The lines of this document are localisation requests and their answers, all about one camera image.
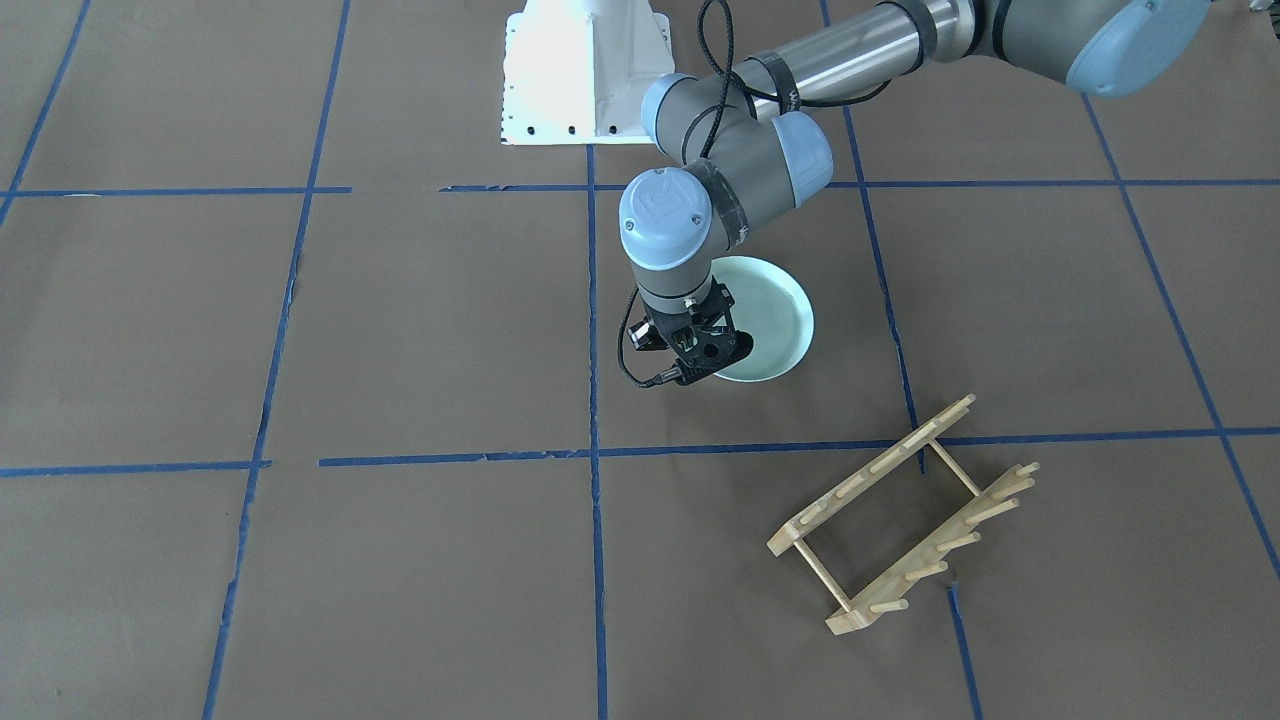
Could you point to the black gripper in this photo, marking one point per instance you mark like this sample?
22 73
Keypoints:
645 336

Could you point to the light green round plate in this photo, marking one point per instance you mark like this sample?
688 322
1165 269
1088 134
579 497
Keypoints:
774 309

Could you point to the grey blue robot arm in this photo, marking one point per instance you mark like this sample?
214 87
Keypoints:
745 149

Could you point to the wooden plate rack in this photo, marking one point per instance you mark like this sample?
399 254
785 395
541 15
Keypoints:
912 505

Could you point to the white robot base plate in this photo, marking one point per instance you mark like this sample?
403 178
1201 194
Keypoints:
576 72

